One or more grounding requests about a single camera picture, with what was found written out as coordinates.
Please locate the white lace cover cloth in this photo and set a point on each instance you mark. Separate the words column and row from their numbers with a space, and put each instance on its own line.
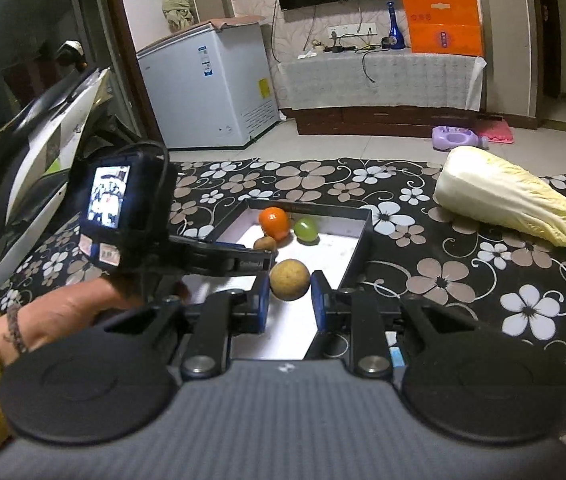
column 413, row 80

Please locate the white wall socket strip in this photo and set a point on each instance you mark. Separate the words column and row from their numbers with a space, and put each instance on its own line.
column 353, row 29

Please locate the napa cabbage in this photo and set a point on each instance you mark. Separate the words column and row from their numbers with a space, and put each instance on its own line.
column 503, row 190

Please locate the orange cardboard box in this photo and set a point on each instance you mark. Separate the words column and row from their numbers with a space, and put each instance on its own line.
column 443, row 22

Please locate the tan round fruit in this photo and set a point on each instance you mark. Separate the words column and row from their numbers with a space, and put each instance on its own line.
column 289, row 279

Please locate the brown kiwi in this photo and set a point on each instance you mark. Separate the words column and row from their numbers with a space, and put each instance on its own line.
column 265, row 244

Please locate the white chest freezer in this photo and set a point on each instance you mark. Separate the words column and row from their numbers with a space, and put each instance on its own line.
column 188, row 90

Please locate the black rimmed white box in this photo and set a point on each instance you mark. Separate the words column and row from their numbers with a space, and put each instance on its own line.
column 333, row 255

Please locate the black floral blanket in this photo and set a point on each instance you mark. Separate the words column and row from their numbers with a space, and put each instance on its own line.
column 463, row 280

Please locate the large orange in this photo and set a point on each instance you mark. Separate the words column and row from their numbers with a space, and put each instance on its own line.
column 273, row 222

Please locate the black power adapter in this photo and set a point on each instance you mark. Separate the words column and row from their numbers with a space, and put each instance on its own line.
column 340, row 48

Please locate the person's left hand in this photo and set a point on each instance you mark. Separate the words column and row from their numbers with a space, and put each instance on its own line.
column 73, row 315

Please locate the pink floor mat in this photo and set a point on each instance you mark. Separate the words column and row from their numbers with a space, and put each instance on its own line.
column 497, row 132

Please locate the purple detergent bottle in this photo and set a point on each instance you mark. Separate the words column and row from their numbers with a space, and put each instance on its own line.
column 455, row 139

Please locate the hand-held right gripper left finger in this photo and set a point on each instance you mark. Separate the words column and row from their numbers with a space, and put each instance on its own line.
column 263, row 300

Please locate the white electric scooter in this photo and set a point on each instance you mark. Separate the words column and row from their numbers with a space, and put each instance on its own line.
column 48, row 145

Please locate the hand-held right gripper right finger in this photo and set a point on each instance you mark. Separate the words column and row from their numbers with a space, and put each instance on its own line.
column 319, row 300

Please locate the wooden television cabinet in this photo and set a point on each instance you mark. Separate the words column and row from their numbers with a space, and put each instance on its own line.
column 363, row 121

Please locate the blue glass bottle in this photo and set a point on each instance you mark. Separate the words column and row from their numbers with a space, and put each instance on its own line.
column 394, row 35

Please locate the green round fruit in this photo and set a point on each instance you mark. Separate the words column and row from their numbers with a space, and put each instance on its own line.
column 305, row 230

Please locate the brown cardboard sheet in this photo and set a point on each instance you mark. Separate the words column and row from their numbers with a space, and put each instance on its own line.
column 235, row 22

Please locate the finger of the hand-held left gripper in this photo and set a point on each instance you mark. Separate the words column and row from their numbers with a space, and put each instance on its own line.
column 243, row 251
column 248, row 266

